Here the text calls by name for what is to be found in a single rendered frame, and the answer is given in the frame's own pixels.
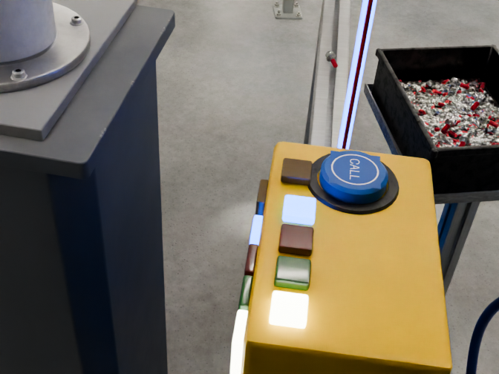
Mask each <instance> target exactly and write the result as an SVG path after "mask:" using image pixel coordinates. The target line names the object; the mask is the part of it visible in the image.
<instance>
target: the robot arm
mask: <svg viewBox="0 0 499 374"><path fill-rule="evenodd" d="M90 42H91V38H90V32H89V29H88V25H87V24H86V22H85V21H84V19H83V18H82V17H81V16H79V15H78V14H77V13H76V12H74V11H72V10H71V9H69V8H67V7H64V6H62V5H60V4H57V3H53V2H52V0H0V93H7V92H13V91H20V90H24V89H28V88H33V87H36V86H38V85H42V84H45V83H47V82H50V81H52V80H55V79H57V78H59V77H61V76H63V75H64V74H66V73H67V72H69V71H71V70H73V69H74V68H75V67H76V66H77V65H78V64H79V63H80V62H81V61H82V60H83V59H84V58H85V56H86V55H87V53H88V50H89V48H90Z"/></svg>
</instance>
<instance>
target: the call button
mask: <svg viewBox="0 0 499 374"><path fill-rule="evenodd" d="M319 182H320V185H321V187H322V189H323V190H324V191H325V192H326V193H327V194H329V195H330V196H331V197H333V198H335V199H337V200H340V201H342V202H345V203H352V204H367V203H372V202H375V201H377V200H378V199H379V198H381V197H382V196H383V194H384V193H385V189H386V186H387V182H388V172H387V170H386V168H385V166H384V165H383V164H382V163H381V162H380V157H379V156H372V155H369V154H366V153H363V152H361V151H330V156H329V157H327V158H326V159H325V160H324V161H323V163H322V167H321V171H320V175H319Z"/></svg>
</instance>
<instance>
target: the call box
mask: <svg viewBox="0 0 499 374"><path fill-rule="evenodd" d="M330 151H356V150H350V149H343V148H331V147H325V146H319V145H307V144H301V143H294V142H278V143H277V144H276V146H275V148H274V150H273V159H272V164H271V169H270V178H269V182H268V188H267V196H266V202H265V207H264V215H263V220H262V225H261V234H260V239H259V244H258V253H257V258H256V262H255V271H254V276H253V281H252V290H251V295H250V300H249V309H248V313H247V322H246V327H245V333H244V344H243V353H242V362H241V374H450V372H451V369H452V367H453V366H452V359H451V347H450V339H449V326H448V319H447V312H446V299H445V292H444V285H443V271H442V264H441V257H440V244H439V237H438V230H437V217H436V209H435V202H434V189H433V182H432V175H431V165H430V162H429V161H428V160H426V159H424V158H418V157H407V156H400V155H393V154H381V153H375V152H368V151H361V152H363V153H366V154H369V155H372V156H379V157H380V162H381V163H382V164H383V165H384V166H385V168H386V170H387V172H388V182H387V186H386V189H385V193H384V194H383V196H382V197H381V198H379V199H378V200H377V201H375V202H372V203H367V204H352V203H345V202H342V201H340V200H337V199H335V198H333V197H331V196H330V195H329V194H327V193H326V192H325V191H324V190H323V189H322V187H321V185H320V182H319V175H320V171H321V167H322V163H323V161H324V160H325V159H326V158H327V157H329V156H330ZM284 158H290V159H297V160H309V161H312V163H313V167H312V175H311V182H310V185H308V186H305V185H298V184H292V183H283V182H281V169H282V163H283V159H284ZM287 194H288V195H295V196H302V197H313V198H316V213H315V221H314V224H313V225H307V224H300V223H289V222H284V221H283V220H282V215H283V209H284V198H285V196H286V195H287ZM284 223H285V224H291V225H297V226H308V227H313V230H314V233H313V251H312V254H311V256H304V255H292V254H286V253H280V252H279V251H278V244H279V238H280V232H281V225H282V224H284ZM279 255H281V256H288V257H298V258H304V259H309V260H311V270H310V286H309V289H308V290H307V291H304V290H298V289H288V288H282V287H276V286H275V285H274V278H275V267H276V261H277V257H278V256H279ZM274 291H281V292H292V293H298V294H303V295H307V296H308V308H307V324H306V327H305V328H304V329H300V328H294V327H284V326H278V325H272V324H270V322H269V318H270V307H271V301H272V295H273V292H274Z"/></svg>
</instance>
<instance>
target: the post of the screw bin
mask: <svg viewBox="0 0 499 374"><path fill-rule="evenodd" d="M479 205H480V202H470V203H445V205H444V208H443V212H442V214H441V217H440V221H439V223H438V226H437V230H438V237H439V244H440V257H441V264H442V271H443V285H444V292H445V296H446V293H447V291H448V288H449V285H450V283H451V279H452V277H453V274H454V271H455V269H456V267H457V263H458V261H459V259H460V255H461V253H462V251H463V247H464V245H465V242H466V239H467V237H468V234H469V231H470V228H471V227H472V223H473V221H474V217H475V215H476V213H477V209H478V207H479Z"/></svg>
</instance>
